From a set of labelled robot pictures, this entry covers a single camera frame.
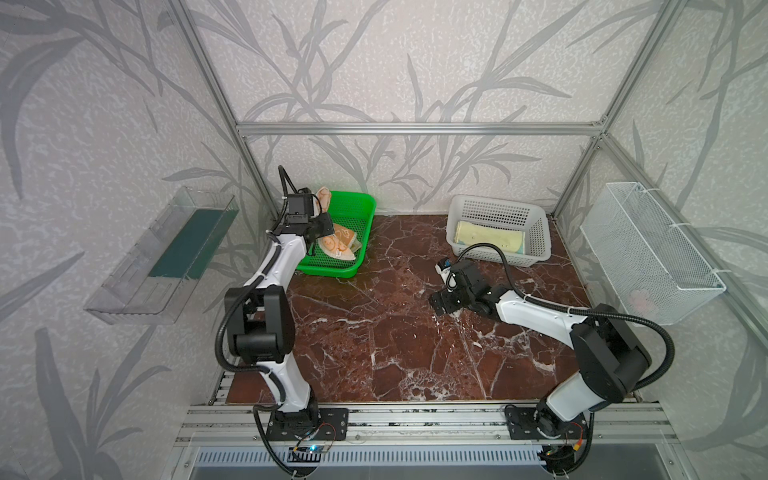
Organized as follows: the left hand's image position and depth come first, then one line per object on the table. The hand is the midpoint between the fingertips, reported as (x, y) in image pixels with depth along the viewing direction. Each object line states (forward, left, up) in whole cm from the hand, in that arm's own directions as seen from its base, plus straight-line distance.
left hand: (329, 211), depth 93 cm
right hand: (-18, -35, -13) cm, 42 cm away
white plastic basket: (+12, -69, -19) cm, 72 cm away
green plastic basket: (+15, -5, -14) cm, 21 cm away
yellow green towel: (+5, -48, -17) cm, 51 cm away
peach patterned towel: (-2, -3, -13) cm, 14 cm away
